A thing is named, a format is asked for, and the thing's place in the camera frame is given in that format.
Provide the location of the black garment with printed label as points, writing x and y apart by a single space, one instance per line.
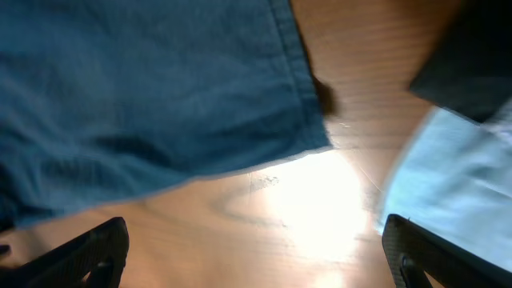
469 71

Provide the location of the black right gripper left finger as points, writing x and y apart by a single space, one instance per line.
96 258

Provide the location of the light blue garment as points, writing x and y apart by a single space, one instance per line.
455 180

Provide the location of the dark blue denim shorts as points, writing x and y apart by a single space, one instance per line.
111 100

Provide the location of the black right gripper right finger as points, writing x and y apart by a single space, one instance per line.
414 255

